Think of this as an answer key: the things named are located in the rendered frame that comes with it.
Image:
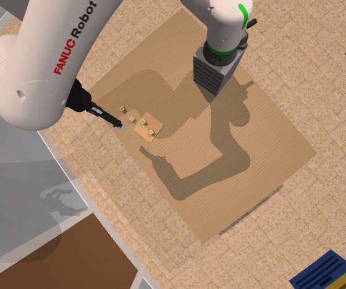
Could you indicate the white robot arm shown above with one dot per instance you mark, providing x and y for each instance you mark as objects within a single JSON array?
[{"x": 42, "y": 62}]

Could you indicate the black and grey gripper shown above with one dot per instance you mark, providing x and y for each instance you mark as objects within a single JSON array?
[{"x": 85, "y": 103}]

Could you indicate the tan flat mat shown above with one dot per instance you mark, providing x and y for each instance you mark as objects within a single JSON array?
[{"x": 152, "y": 123}]

